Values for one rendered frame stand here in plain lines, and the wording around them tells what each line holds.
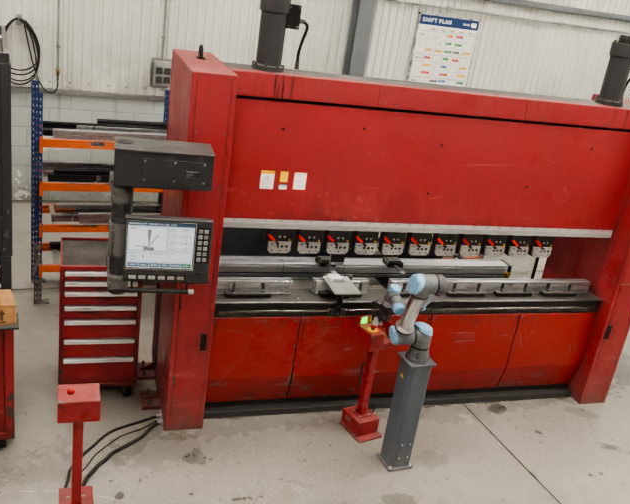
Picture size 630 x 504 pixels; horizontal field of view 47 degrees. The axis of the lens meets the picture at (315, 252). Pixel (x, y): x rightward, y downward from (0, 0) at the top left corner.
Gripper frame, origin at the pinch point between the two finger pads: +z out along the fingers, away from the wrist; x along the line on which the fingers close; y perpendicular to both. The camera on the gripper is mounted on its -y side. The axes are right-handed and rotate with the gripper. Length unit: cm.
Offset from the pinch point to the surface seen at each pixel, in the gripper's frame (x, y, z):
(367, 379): 2.3, 16.1, 38.7
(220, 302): -89, -44, 11
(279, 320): -50, -30, 20
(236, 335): -76, -33, 32
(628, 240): 195, 13, -64
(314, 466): -47, 51, 70
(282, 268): -32, -69, 12
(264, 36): -70, -114, -135
